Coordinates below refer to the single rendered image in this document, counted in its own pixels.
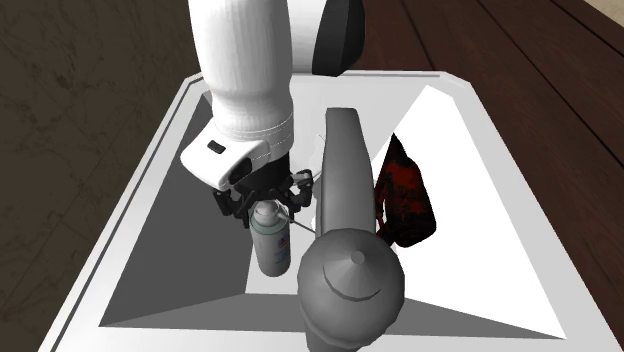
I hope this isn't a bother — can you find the dark red black jug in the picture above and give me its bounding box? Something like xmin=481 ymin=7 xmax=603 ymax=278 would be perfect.
xmin=372 ymin=131 xmax=438 ymax=249

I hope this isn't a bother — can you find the pale green spray can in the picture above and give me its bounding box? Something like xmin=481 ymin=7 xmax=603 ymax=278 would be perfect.
xmin=248 ymin=199 xmax=293 ymax=279

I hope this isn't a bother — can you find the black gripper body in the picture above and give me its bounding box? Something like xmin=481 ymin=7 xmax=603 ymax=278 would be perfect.
xmin=227 ymin=151 xmax=295 ymax=203

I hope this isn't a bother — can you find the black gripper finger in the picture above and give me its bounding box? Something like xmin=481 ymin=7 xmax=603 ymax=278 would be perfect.
xmin=284 ymin=167 xmax=316 ymax=222
xmin=211 ymin=186 xmax=253 ymax=229

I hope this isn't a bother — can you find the white sink basin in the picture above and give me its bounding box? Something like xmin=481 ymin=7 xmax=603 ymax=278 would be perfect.
xmin=37 ymin=69 xmax=624 ymax=352

